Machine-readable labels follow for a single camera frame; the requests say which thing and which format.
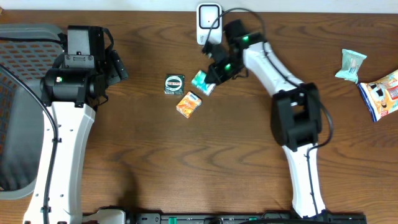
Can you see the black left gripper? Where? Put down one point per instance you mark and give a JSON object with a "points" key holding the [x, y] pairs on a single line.
{"points": [[115, 67]]}

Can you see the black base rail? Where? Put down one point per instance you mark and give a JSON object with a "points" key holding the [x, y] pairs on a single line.
{"points": [[217, 218]]}

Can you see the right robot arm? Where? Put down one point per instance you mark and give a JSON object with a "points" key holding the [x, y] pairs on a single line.
{"points": [[295, 109]]}

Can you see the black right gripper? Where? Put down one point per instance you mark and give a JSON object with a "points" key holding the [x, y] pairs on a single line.
{"points": [[218, 76]]}

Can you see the round black white container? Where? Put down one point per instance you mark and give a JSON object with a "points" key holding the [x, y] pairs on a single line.
{"points": [[174, 84]]}

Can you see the teal small snack packet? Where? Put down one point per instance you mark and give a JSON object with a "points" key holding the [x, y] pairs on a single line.
{"points": [[351, 62]]}

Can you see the white barcode scanner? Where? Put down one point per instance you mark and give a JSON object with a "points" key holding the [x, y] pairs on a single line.
{"points": [[206, 15]]}

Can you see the orange snack packet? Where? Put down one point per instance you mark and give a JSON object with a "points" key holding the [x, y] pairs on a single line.
{"points": [[188, 104]]}

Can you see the cream snack bag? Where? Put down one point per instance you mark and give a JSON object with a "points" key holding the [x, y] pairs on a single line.
{"points": [[380, 96]]}

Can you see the grey plastic shopping basket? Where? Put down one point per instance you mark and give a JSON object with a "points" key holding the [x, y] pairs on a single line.
{"points": [[27, 51]]}

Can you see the teal gum box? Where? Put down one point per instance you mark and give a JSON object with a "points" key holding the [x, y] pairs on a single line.
{"points": [[199, 82]]}

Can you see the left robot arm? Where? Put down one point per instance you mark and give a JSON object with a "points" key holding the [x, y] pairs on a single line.
{"points": [[71, 92]]}

